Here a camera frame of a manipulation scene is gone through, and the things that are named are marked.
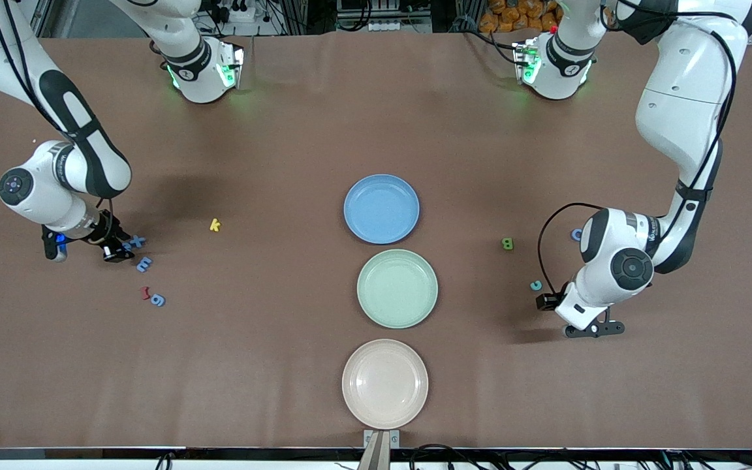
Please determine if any power strip with black plugs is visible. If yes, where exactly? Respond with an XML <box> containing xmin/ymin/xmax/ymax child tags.
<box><xmin>210</xmin><ymin>0</ymin><xmax>256</xmax><ymax>24</ymax></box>

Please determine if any pink round plate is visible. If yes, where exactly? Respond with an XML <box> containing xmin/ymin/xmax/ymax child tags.
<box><xmin>341</xmin><ymin>338</ymin><xmax>430</xmax><ymax>430</ymax></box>

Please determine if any blue round plate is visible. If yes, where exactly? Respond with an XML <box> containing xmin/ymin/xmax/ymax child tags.
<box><xmin>343</xmin><ymin>174</ymin><xmax>421</xmax><ymax>245</ymax></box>

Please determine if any white power strip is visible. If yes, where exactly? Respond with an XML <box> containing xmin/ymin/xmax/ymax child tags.
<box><xmin>366</xmin><ymin>18</ymin><xmax>414</xmax><ymax>33</ymax></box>

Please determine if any green round plate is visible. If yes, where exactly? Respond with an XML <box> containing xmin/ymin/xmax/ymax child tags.
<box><xmin>356</xmin><ymin>249</ymin><xmax>439</xmax><ymax>329</ymax></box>

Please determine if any brown table cover sheet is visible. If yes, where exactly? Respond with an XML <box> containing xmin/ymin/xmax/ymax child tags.
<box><xmin>0</xmin><ymin>29</ymin><xmax>752</xmax><ymax>451</ymax></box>

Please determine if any metal table edge rail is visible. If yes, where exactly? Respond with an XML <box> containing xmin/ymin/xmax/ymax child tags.
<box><xmin>0</xmin><ymin>447</ymin><xmax>752</xmax><ymax>470</ymax></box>

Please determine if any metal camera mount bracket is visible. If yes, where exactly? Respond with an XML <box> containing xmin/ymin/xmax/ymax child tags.
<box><xmin>363</xmin><ymin>430</ymin><xmax>401</xmax><ymax>470</ymax></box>

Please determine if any orange packaged goods pile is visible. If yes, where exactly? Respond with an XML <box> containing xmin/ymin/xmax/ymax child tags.
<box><xmin>478</xmin><ymin>0</ymin><xmax>563</xmax><ymax>35</ymax></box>

